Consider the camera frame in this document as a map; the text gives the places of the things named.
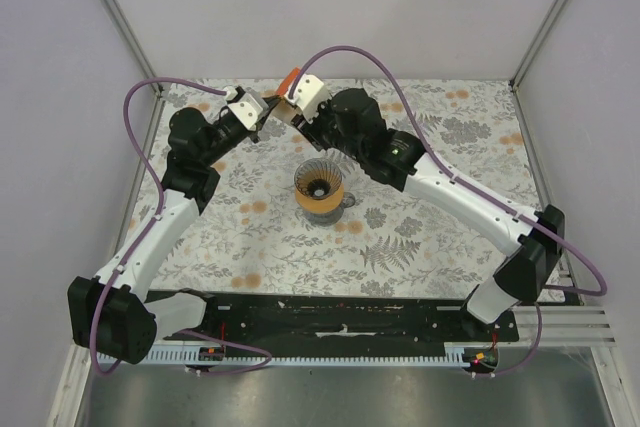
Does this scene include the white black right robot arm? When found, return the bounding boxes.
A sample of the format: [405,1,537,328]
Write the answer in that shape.
[292,86,565,341]

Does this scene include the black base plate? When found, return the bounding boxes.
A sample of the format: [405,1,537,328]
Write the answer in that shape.
[162,291,521,346]

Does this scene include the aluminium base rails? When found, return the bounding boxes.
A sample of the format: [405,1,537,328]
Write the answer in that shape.
[69,266,621,348]

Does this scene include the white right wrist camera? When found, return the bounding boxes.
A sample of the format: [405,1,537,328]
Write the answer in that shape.
[289,74,331,123]

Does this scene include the orange coffee filter box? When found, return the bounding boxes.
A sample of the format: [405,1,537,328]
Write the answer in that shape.
[272,67,300,124]

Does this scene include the grey ribbed glass dripper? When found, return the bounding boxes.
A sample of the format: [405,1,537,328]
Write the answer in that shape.
[294,158,343,198]

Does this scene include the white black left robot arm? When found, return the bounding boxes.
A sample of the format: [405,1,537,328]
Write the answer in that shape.
[67,108,254,364]

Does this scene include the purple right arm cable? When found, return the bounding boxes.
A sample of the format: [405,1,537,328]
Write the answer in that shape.
[288,45,609,379]

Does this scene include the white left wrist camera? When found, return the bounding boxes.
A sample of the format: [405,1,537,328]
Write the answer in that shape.
[224,86,268,131]

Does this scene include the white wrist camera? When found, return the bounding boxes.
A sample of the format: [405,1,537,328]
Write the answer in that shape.
[224,86,268,131]
[289,74,331,123]

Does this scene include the aluminium frame post right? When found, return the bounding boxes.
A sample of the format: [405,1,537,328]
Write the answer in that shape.
[509,0,570,92]

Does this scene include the aluminium frame post left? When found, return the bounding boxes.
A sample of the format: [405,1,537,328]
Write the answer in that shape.
[100,0,156,78]

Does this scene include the round wooden dripper stand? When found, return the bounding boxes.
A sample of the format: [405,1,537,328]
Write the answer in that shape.
[295,184,345,213]

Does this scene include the grey glass carafe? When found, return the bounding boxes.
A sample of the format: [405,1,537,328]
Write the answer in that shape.
[303,192,356,226]

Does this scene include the light blue cable duct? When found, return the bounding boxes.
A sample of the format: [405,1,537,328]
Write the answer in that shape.
[93,341,494,366]

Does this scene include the aluminium frame post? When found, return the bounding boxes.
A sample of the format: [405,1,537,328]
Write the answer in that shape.
[100,0,156,78]
[509,0,570,92]

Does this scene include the floral tablecloth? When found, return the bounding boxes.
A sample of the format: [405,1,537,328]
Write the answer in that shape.
[117,77,569,304]

